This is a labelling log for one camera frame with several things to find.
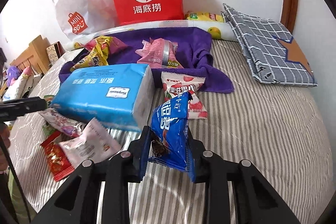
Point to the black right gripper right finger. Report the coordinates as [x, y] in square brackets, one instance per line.
[255, 199]

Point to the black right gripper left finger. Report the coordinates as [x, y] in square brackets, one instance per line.
[76, 201]

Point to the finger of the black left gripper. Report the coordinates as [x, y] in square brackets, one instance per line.
[22, 106]

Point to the green snack packet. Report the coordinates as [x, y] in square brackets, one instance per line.
[47, 128]

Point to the red gold snack packet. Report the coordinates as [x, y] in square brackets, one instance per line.
[58, 163]

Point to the blue snack packet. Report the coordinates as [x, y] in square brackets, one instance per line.
[170, 135]

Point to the pink silver snack packet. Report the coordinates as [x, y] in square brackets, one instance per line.
[161, 55]

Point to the person left hand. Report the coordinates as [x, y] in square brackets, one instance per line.
[5, 144]

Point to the striped plush pillow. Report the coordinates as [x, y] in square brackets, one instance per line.
[22, 86]

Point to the white pink snack packet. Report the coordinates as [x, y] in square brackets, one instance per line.
[95, 143]

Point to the purple plush toy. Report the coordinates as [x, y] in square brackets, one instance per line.
[13, 74]

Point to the wooden headboard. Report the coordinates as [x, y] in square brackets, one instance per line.
[34, 56]

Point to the floral purple snack packet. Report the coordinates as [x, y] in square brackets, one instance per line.
[66, 125]

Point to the blue tissue pack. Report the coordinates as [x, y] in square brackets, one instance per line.
[119, 96]

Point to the pink yellow snack packet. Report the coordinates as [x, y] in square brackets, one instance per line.
[113, 44]

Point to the white Miniso plastic bag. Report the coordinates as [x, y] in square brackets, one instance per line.
[78, 18]

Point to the small pink snack packet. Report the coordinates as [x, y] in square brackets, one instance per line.
[145, 49]

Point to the grey checked star cushion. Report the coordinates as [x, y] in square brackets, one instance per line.
[271, 51]

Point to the purple towel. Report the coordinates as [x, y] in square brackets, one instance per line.
[181, 50]

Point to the yellow green snack bag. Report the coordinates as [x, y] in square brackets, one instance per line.
[204, 16]

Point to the brown picture frame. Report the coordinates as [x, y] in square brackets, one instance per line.
[54, 52]

